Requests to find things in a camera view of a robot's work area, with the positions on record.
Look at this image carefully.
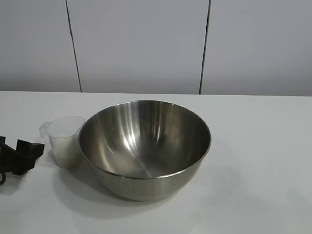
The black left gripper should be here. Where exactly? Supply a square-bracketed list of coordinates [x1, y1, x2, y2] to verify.
[0, 136, 45, 176]

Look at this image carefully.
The white uncooked rice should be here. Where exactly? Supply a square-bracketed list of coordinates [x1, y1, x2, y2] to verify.
[52, 143, 81, 169]

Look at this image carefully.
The clear plastic measuring cup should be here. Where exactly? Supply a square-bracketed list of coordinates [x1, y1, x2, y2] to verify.
[40, 116, 86, 169]

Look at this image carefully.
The stainless steel mixing bowl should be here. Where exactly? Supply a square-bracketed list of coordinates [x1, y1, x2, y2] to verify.
[78, 99, 212, 202]

